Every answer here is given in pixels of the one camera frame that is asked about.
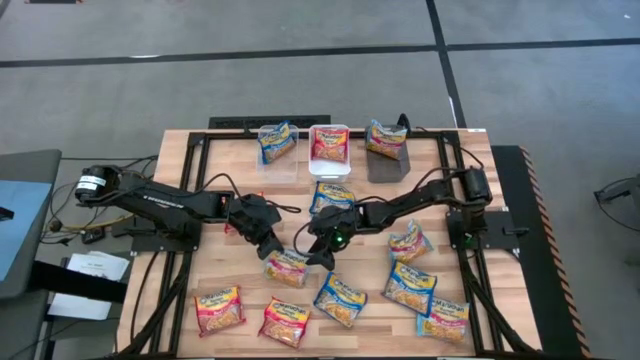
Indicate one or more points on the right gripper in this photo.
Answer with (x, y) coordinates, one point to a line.
(337, 225)

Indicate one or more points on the grey desk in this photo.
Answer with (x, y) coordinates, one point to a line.
(30, 165)

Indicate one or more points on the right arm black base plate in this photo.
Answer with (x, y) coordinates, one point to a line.
(502, 235)

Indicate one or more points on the grey plastic bin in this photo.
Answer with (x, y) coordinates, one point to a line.
(387, 170)

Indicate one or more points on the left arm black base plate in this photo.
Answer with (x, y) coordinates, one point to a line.
(145, 244)

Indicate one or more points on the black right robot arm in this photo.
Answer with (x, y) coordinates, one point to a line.
(425, 194)

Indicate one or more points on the blue sheet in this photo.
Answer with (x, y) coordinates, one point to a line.
(20, 225)

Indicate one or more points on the black beam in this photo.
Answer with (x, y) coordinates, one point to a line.
(75, 285)

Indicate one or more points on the small black object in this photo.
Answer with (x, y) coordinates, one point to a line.
(5, 214)

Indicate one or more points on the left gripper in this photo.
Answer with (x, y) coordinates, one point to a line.
(252, 217)

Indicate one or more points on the light blue beef ramen pack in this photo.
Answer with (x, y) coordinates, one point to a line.
(445, 320)
(385, 140)
(287, 270)
(407, 245)

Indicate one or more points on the white plastic bin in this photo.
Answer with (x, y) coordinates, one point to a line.
(330, 172)

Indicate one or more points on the black hazard striped floor mat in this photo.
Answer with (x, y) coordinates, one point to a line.
(550, 300)

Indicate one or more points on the blue soy sauce ramen pack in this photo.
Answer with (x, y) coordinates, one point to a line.
(410, 290)
(332, 195)
(275, 142)
(340, 300)

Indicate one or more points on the black aluminium table frame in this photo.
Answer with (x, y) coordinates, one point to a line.
(430, 134)

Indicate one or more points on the white paper sheet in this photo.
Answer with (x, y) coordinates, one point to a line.
(75, 306)
(95, 265)

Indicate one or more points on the clear plastic bin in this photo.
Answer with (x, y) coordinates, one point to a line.
(280, 172)

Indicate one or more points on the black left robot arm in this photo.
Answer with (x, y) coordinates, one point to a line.
(160, 200)

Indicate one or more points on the black power adapter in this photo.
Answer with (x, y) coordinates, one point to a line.
(92, 235)

